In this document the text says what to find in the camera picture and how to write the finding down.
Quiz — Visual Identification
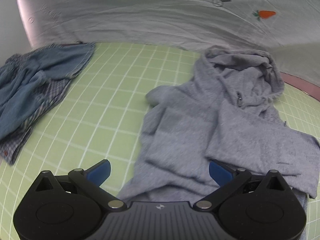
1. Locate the blue plaid shirt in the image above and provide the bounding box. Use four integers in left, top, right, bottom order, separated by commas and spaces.
0, 43, 86, 165

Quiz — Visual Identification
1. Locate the blue denim jacket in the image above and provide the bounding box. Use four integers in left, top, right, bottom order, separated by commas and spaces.
1, 43, 95, 138

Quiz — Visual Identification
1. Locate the grey printed backdrop cloth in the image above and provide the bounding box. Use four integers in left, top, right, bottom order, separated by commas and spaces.
17, 0, 319, 85

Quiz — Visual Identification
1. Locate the grey zip hoodie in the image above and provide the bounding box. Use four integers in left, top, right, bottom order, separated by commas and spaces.
118, 47, 319, 205

